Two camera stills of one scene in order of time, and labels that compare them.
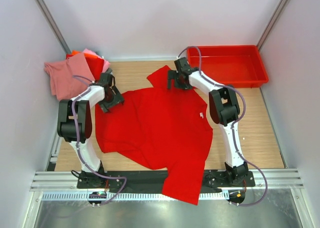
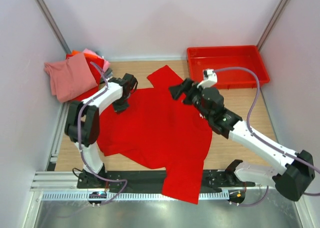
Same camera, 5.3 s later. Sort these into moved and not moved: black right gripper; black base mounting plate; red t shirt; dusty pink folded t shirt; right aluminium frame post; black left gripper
Moved: black left gripper; black right gripper
Not moved: black base mounting plate; red t shirt; dusty pink folded t shirt; right aluminium frame post
